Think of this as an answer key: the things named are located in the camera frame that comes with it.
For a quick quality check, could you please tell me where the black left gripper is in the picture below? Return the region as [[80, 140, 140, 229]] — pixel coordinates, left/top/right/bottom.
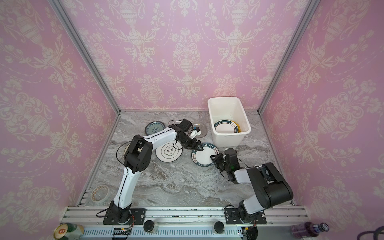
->
[[178, 133, 205, 150]]

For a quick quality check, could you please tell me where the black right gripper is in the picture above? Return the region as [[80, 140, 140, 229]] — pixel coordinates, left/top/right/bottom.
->
[[210, 153, 231, 173]]

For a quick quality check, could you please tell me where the white plate green text rim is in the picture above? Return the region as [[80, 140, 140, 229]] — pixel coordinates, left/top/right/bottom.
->
[[191, 143, 220, 167]]

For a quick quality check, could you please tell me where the white plate green red rim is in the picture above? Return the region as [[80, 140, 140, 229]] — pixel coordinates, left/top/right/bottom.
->
[[214, 120, 238, 134]]

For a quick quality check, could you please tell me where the yellow polka dot plate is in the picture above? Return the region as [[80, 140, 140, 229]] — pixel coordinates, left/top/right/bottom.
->
[[235, 122, 242, 133]]

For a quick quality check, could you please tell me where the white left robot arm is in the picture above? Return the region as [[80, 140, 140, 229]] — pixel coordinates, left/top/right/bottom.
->
[[104, 119, 204, 225]]

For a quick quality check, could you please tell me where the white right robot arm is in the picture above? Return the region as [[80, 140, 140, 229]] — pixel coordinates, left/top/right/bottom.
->
[[210, 148, 294, 223]]

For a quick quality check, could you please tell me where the white plastic bin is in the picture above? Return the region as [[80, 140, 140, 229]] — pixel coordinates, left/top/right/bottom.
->
[[208, 97, 251, 148]]

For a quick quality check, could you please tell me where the clear glass plate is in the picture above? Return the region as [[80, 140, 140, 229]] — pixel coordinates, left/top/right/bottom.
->
[[194, 124, 208, 138]]

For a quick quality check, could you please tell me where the small dark green plate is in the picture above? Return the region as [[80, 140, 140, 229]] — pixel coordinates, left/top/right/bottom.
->
[[145, 121, 166, 136]]

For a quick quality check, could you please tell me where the purple drink bottle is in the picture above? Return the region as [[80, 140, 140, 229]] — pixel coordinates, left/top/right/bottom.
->
[[291, 222, 330, 239]]

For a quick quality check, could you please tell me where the roll of tape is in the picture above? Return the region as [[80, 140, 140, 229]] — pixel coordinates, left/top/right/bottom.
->
[[91, 185, 110, 203]]

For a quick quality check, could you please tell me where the green drink can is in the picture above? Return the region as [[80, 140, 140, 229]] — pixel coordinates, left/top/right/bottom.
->
[[53, 223, 85, 240]]

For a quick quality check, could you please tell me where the white plate black ring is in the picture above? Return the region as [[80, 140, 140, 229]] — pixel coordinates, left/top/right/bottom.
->
[[155, 140, 184, 163]]

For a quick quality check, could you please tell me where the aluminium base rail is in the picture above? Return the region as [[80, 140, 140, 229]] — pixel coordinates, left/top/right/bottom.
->
[[62, 205, 309, 240]]

